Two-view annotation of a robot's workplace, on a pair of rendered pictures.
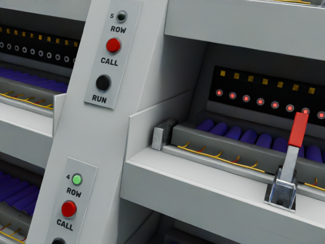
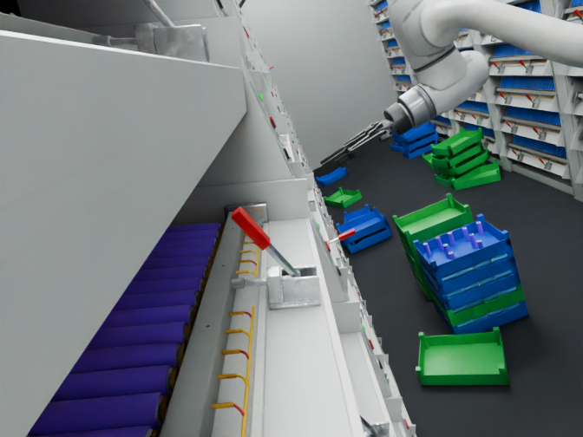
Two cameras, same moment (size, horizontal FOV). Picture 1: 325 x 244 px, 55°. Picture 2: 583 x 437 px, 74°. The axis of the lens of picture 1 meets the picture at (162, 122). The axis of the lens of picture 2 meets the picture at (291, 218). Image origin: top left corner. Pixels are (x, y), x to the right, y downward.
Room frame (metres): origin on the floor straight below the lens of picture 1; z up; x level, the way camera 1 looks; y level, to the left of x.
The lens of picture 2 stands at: (0.73, 1.20, 1.24)
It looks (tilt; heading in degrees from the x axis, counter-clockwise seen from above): 20 degrees down; 256
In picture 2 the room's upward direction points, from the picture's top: 25 degrees counter-clockwise
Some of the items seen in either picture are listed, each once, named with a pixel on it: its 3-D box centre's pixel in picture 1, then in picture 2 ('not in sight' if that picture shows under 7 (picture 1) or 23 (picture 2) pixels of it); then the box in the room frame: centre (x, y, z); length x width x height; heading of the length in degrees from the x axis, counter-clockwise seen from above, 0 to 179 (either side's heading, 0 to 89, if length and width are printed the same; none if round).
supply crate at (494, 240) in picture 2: not in sight; (459, 244); (-0.13, 0.06, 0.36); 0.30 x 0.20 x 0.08; 160
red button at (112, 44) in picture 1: (114, 46); not in sight; (0.35, 0.07, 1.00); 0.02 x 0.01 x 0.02; 70
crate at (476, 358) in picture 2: not in sight; (460, 355); (0.11, 0.20, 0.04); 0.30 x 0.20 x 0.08; 136
